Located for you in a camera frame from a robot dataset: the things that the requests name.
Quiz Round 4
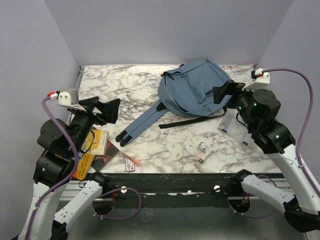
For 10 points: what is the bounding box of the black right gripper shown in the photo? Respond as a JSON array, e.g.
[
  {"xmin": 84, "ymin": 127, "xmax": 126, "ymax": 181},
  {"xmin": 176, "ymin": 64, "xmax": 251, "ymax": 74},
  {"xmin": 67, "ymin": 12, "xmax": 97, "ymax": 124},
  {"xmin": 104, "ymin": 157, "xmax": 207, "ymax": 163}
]
[{"xmin": 212, "ymin": 78, "xmax": 262, "ymax": 130}]

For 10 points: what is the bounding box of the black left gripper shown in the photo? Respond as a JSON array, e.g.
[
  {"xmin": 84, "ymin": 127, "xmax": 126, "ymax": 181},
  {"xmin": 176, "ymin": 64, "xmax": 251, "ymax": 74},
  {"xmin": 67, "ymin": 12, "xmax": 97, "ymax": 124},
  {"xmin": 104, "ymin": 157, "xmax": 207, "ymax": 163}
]
[{"xmin": 70, "ymin": 96, "xmax": 122, "ymax": 155}]

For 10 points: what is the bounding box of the blue student backpack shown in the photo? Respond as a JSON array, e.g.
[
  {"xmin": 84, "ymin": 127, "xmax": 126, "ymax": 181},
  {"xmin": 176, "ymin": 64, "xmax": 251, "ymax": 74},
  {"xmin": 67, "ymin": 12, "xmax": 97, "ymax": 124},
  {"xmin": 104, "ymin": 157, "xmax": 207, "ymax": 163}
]
[{"xmin": 115, "ymin": 59, "xmax": 230, "ymax": 147}]

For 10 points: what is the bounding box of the dark red notebook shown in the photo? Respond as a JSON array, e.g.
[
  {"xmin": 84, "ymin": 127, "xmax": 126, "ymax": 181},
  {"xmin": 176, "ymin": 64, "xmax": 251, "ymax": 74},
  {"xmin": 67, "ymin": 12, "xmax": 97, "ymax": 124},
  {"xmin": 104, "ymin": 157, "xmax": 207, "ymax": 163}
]
[{"xmin": 91, "ymin": 140, "xmax": 120, "ymax": 171}]

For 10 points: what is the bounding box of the orange pencil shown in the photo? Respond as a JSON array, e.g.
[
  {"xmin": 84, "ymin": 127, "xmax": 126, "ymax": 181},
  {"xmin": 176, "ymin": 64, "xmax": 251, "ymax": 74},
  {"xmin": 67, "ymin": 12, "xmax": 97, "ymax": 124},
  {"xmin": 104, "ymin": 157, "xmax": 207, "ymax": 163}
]
[{"xmin": 120, "ymin": 151, "xmax": 140, "ymax": 165}]

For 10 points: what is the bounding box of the small white red card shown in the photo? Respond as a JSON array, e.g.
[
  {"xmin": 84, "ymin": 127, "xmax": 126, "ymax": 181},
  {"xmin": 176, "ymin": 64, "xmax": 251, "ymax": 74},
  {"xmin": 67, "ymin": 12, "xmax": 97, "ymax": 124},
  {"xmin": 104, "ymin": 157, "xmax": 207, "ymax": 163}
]
[{"xmin": 125, "ymin": 158, "xmax": 135, "ymax": 172}]

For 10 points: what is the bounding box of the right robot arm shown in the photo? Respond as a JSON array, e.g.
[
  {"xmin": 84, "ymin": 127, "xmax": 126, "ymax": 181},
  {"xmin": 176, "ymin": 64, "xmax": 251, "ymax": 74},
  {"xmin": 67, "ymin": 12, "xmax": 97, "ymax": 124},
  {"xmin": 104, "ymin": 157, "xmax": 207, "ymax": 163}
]
[{"xmin": 212, "ymin": 80, "xmax": 320, "ymax": 233}]

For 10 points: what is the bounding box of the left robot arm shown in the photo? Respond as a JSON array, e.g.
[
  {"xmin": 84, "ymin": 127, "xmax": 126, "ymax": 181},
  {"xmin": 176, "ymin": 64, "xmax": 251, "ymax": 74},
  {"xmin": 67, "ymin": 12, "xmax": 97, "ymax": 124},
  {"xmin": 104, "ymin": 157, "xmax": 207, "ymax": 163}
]
[{"xmin": 16, "ymin": 93, "xmax": 121, "ymax": 240}]

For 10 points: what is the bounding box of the yellow illustrated book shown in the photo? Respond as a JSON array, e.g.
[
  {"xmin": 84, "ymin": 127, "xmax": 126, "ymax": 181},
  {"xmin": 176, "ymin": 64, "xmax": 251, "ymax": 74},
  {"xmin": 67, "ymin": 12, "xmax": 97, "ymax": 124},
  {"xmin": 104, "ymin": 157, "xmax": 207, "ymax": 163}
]
[{"xmin": 81, "ymin": 129, "xmax": 109, "ymax": 156}]

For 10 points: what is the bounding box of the clear plastic packet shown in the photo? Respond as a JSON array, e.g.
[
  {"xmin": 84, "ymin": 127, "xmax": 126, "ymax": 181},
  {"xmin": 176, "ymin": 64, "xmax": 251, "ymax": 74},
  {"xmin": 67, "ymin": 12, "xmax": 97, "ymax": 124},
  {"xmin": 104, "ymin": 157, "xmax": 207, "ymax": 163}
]
[{"xmin": 217, "ymin": 109, "xmax": 254, "ymax": 147}]

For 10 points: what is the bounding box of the yellow treehouse book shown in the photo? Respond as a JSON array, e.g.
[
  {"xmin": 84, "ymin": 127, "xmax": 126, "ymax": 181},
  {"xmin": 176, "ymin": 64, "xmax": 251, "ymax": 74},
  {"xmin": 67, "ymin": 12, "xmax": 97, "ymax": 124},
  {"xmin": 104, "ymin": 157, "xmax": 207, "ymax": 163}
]
[{"xmin": 72, "ymin": 152, "xmax": 95, "ymax": 181}]

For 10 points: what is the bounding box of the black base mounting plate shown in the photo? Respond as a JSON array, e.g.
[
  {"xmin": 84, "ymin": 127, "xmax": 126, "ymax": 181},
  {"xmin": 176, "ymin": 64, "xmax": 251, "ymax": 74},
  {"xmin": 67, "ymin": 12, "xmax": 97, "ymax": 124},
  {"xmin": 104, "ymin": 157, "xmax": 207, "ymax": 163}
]
[{"xmin": 95, "ymin": 173, "xmax": 246, "ymax": 209}]

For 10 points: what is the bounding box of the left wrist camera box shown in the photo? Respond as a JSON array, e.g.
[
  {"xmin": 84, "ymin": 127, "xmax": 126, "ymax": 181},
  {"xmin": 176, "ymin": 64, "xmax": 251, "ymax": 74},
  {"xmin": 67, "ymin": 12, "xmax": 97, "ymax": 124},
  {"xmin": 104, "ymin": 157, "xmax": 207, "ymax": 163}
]
[{"xmin": 47, "ymin": 88, "xmax": 79, "ymax": 107}]

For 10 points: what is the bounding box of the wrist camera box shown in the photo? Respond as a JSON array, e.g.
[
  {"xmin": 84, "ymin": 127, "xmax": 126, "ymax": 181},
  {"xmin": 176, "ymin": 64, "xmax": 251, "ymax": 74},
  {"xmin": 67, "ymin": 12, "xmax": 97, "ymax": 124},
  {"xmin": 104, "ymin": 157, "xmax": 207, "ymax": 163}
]
[
  {"xmin": 47, "ymin": 88, "xmax": 79, "ymax": 107},
  {"xmin": 242, "ymin": 68, "xmax": 270, "ymax": 91}
]

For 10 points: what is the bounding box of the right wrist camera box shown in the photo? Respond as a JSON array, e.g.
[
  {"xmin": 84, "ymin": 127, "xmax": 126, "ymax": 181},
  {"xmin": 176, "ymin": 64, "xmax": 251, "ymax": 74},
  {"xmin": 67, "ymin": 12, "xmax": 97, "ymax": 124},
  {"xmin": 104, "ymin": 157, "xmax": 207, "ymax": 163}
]
[{"xmin": 242, "ymin": 68, "xmax": 270, "ymax": 91}]

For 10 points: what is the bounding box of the aluminium frame rail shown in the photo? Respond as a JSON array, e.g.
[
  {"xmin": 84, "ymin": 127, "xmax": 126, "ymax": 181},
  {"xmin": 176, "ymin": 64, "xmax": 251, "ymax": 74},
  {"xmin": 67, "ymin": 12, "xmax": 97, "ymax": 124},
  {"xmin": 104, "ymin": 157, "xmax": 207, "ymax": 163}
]
[{"xmin": 59, "ymin": 181, "xmax": 121, "ymax": 201}]

